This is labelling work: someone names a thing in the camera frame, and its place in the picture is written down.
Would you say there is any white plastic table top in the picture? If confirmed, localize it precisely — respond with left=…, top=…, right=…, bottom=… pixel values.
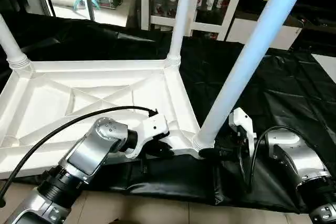
left=0, top=59, right=212, bottom=180

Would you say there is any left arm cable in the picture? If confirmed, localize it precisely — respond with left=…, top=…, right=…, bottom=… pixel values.
left=0, top=105, right=159, bottom=206

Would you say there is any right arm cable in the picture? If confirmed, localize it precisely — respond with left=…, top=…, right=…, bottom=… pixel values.
left=238, top=124, right=319, bottom=194

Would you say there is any white glass door cabinet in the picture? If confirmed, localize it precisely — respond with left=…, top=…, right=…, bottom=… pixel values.
left=141, top=0, right=250, bottom=42

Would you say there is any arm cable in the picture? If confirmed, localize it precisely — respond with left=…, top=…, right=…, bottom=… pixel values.
left=238, top=124, right=319, bottom=194
left=0, top=105, right=159, bottom=206

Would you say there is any black work mat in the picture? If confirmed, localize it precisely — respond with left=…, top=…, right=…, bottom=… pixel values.
left=0, top=13, right=336, bottom=215

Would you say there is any white drawer unit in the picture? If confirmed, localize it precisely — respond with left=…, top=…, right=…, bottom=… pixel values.
left=226, top=17, right=303, bottom=51

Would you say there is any white plastic table leg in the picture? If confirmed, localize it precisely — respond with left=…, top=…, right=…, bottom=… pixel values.
left=191, top=0, right=314, bottom=154
left=0, top=14, right=32, bottom=73
left=165, top=0, right=196, bottom=69

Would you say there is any white flat board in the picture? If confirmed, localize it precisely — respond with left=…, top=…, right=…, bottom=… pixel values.
left=312, top=53, right=336, bottom=84

